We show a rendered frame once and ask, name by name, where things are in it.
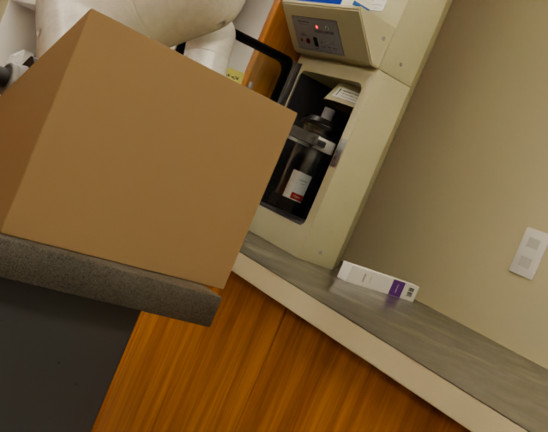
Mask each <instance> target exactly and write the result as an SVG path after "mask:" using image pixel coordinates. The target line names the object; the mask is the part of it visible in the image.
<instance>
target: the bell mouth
mask: <svg viewBox="0 0 548 432"><path fill-rule="evenodd" d="M360 92H361V88H360V87H356V86H354V85H351V84H347V83H344V82H340V83H339V84H338V85H337V86H336V87H335V88H334V89H333V90H332V91H331V92H330V93H329V94H328V95H327V96H326V97H325V98H323V100H324V101H325V102H326V103H328V104H329V105H332V106H333V107H335V108H337V109H339V110H341V111H344V112H345V113H347V114H350V115H351V114H352V110H353V108H354V106H355V104H356V102H357V99H358V96H359V94H360Z"/></svg>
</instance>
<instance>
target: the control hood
mask: <svg viewBox="0 0 548 432"><path fill-rule="evenodd" d="M282 5H283V9H284V12H285V16H286V22H287V25H288V28H289V32H290V35H291V39H292V44H293V48H294V50H295V51H296V52H298V53H300V54H304V55H308V56H313V57H320V58H326V59H330V60H335V61H339V62H343V63H352V64H357V65H361V66H365V67H371V68H375V69H377V68H379V65H380V63H381V61H382V58H383V56H384V53H385V51H386V50H387V47H388V44H389V41H390V40H391V37H392V35H393V33H394V27H392V26H391V25H389V24H388V23H387V22H385V21H383V20H382V19H380V18H378V17H377V16H375V15H373V14H372V13H371V12H369V11H368V10H366V9H364V8H363V7H359V6H351V5H341V4H332V3H315V2H306V1H297V0H283V1H282ZM292 15H295V16H303V17H310V18H317V19H324V20H331V21H337V25H338V29H339V33H340V40H341V43H342V47H343V51H344V55H345V56H339V55H335V54H329V53H325V52H320V51H311V50H306V49H301V48H299V45H298V39H297V36H296V33H295V29H294V26H293V22H292Z"/></svg>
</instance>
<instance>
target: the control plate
mask: <svg viewBox="0 0 548 432"><path fill-rule="evenodd" d="M292 22H293V26H294V29H295V33H296V36H297V39H298V45H299V48H301V49H306V50H311V51H320V52H325V53H329V54H335V55H339V56H345V55H344V51H343V47H342V43H341V40H340V33H339V29H338V25H337V21H331V20H324V19H317V18H310V17H303V16H295V15H292ZM316 25H318V29H316ZM326 26H327V27H328V30H326ZM313 37H316V38H317V41H318V45H319V47H317V46H315V43H314V39H313ZM300 38H302V39H303V42H302V41H301V39H300ZM307 38H309V39H310V43H309V44H308V43H307V42H306V39H307ZM321 41H323V44H321ZM327 42H329V45H327V44H326V43H327ZM333 43H335V46H333V45H332V44H333Z"/></svg>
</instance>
